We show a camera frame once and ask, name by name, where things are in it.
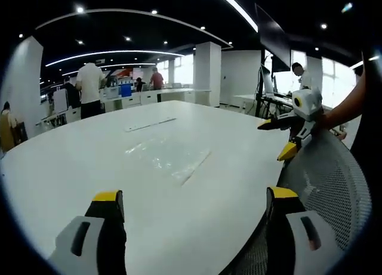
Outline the grey mesh office chair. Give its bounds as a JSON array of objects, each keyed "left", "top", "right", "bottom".
[{"left": 220, "top": 128, "right": 373, "bottom": 275}]

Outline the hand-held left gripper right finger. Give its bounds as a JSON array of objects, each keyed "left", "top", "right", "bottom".
[{"left": 265, "top": 186, "right": 349, "bottom": 275}]

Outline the white board panel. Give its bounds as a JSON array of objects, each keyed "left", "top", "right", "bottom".
[{"left": 53, "top": 88, "right": 69, "bottom": 114}]

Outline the white office counter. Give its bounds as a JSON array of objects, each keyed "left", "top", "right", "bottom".
[{"left": 100, "top": 87, "right": 212, "bottom": 112}]

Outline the grey monitor on stand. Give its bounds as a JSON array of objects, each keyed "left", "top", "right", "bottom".
[{"left": 260, "top": 64, "right": 276, "bottom": 96}]

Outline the black equipment desk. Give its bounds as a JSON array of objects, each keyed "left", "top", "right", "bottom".
[{"left": 254, "top": 93, "right": 295, "bottom": 120}]

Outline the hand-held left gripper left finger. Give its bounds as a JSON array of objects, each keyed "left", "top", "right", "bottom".
[{"left": 48, "top": 190, "right": 128, "bottom": 275}]

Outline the clear crinkled food packaging bag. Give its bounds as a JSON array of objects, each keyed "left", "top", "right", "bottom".
[{"left": 124, "top": 135, "right": 213, "bottom": 187}]

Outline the large black screen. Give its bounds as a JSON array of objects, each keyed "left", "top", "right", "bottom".
[{"left": 254, "top": 2, "right": 292, "bottom": 72}]

